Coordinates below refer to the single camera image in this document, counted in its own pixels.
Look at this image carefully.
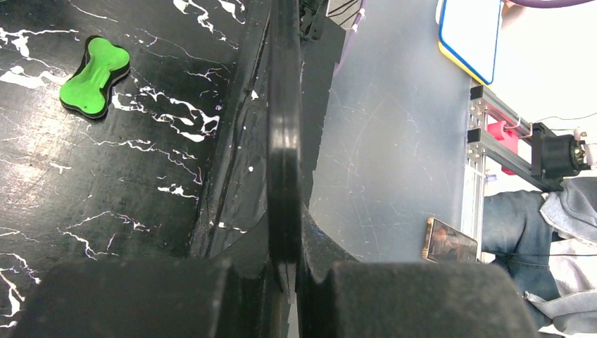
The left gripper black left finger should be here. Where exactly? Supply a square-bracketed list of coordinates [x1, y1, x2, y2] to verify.
[11, 223, 285, 338]

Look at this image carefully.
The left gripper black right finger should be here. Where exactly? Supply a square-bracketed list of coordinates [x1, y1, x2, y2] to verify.
[297, 209, 538, 337]

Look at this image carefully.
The green whiteboard eraser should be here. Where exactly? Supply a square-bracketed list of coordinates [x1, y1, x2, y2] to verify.
[58, 35, 130, 120]

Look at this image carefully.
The small whiteboard red writing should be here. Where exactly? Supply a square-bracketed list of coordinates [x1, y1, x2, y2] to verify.
[266, 1, 302, 297]

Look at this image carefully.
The smartphone gold case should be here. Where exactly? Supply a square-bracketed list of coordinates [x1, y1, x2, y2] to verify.
[422, 217, 479, 263]

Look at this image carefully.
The person in denim clothes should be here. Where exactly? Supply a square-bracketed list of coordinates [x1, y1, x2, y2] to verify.
[482, 177, 596, 334]

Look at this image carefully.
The aluminium stand with red part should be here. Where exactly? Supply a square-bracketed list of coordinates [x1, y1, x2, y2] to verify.
[460, 84, 560, 241]

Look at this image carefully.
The black motor on stand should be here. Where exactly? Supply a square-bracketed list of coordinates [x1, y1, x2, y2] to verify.
[531, 123, 596, 180]

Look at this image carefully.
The blue yellow framed board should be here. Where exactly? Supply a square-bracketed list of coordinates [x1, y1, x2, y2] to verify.
[439, 0, 503, 85]

